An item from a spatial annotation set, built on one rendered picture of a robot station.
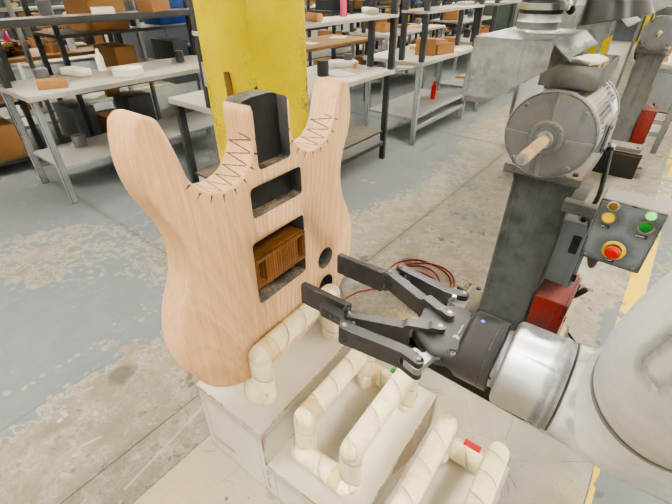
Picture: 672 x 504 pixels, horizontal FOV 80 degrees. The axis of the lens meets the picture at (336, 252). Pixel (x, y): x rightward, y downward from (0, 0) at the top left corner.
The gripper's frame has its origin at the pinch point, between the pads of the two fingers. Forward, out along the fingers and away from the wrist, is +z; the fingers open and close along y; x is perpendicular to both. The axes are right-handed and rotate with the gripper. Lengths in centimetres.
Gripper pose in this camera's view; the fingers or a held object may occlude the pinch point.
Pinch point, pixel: (339, 284)
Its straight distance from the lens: 51.2
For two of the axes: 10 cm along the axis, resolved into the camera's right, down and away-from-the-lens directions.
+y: 5.8, -4.6, 6.7
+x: 0.1, -8.2, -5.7
